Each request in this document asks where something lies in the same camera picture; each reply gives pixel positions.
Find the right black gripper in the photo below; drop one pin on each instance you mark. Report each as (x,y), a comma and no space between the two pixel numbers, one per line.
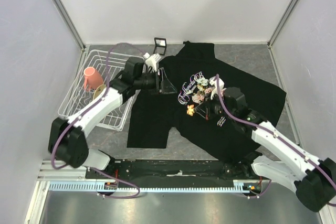
(204,109)

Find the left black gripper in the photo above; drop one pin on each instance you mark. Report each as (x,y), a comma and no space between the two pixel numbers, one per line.
(163,86)

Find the orange butterfly brooch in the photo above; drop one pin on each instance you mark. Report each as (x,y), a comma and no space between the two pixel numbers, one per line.
(190,110)

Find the black printed t-shirt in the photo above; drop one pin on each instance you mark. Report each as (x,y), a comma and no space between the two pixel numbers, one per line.
(153,115)

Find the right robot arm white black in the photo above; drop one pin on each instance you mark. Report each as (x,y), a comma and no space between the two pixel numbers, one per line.
(311,178)

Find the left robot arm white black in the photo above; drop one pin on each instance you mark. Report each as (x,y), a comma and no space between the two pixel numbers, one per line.
(67,141)

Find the small black open box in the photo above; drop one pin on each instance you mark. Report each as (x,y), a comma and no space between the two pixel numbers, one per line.
(160,46)

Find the tan round plate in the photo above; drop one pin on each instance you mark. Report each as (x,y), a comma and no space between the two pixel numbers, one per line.
(98,91)

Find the pink plastic cup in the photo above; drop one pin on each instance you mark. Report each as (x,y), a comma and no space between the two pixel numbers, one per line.
(92,79)

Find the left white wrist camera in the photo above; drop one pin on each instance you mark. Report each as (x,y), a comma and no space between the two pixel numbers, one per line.
(152,61)

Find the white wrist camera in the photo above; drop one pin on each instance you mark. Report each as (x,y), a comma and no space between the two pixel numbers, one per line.
(216,83)
(152,61)

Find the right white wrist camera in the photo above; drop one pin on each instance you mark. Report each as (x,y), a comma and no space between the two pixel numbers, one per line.
(216,83)

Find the white wire basket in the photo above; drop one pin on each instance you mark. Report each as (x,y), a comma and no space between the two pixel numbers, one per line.
(110,108)

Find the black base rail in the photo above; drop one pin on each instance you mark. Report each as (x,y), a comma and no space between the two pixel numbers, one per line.
(127,169)

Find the toothed aluminium cable rail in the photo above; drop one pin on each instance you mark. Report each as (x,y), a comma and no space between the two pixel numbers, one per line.
(102,187)

